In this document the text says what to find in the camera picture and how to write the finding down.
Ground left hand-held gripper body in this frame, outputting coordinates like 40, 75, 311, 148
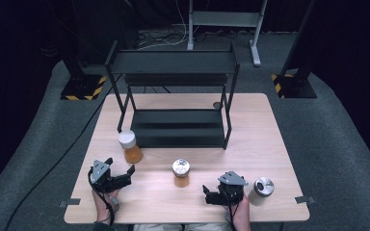
88, 159, 133, 193

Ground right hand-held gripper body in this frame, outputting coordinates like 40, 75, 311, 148
216, 170, 250, 207

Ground white-lid orange jar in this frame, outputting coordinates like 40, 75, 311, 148
118, 129, 145, 165

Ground silver-lid orange jar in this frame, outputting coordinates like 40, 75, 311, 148
172, 158, 192, 189

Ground black metal shelf rack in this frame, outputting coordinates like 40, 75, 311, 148
104, 39, 241, 151

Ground person's right hand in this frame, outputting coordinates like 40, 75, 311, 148
230, 194, 252, 231

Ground person's left hand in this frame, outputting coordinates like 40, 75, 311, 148
92, 188, 120, 225

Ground grey tape strip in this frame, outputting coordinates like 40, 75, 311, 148
59, 197, 82, 208
294, 195, 316, 205

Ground person's light trousers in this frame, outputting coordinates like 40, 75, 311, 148
132, 222, 233, 231

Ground grey metal stand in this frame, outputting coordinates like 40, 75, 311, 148
187, 0, 269, 67

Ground right hand-held gripper cable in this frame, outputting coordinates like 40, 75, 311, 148
225, 204, 239, 231

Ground hand-held gripper cable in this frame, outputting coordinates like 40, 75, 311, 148
225, 204, 239, 231
88, 169, 116, 226

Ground left hand-held gripper cable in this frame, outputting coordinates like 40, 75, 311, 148
88, 169, 116, 226

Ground long black floor cable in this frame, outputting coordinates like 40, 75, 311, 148
4, 75, 123, 231

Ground black post with striped base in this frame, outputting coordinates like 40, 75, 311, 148
46, 0, 108, 101
271, 0, 318, 100

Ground bundle of floor cables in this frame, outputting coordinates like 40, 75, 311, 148
137, 0, 191, 51

